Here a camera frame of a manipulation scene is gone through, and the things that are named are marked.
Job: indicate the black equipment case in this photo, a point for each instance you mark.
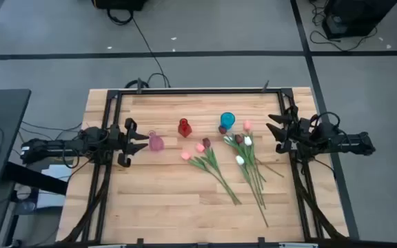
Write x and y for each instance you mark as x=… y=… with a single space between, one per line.
x=353 y=17

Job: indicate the white sheet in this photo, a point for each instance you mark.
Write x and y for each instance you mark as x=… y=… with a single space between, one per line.
x=57 y=172

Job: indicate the black aluminium table frame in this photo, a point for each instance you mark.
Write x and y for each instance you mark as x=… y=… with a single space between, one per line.
x=198 y=91

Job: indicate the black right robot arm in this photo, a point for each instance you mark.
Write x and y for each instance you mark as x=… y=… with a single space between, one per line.
x=350 y=143

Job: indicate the dark grey desk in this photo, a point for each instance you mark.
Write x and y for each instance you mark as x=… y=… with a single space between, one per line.
x=5 y=137

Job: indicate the black diagonal bar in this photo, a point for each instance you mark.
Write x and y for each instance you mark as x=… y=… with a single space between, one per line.
x=36 y=179

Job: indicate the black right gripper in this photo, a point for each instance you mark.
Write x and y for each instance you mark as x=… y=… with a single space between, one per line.
x=302 y=132

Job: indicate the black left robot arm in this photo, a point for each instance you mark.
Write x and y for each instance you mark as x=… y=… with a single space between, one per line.
x=47 y=148

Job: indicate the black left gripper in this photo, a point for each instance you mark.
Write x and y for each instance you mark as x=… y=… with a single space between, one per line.
x=124 y=143

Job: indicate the blue glass vase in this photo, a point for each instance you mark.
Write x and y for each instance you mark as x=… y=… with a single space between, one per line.
x=227 y=120

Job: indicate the red glass vase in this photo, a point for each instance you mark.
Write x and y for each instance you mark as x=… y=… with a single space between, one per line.
x=184 y=128

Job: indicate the black box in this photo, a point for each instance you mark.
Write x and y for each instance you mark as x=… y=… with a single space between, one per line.
x=119 y=4

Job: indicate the purple glass vase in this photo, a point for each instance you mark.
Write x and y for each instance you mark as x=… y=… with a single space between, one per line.
x=156 y=142

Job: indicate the dark red artificial tulip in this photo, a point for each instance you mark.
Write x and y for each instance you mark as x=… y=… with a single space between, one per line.
x=206 y=142
x=238 y=138
x=222 y=129

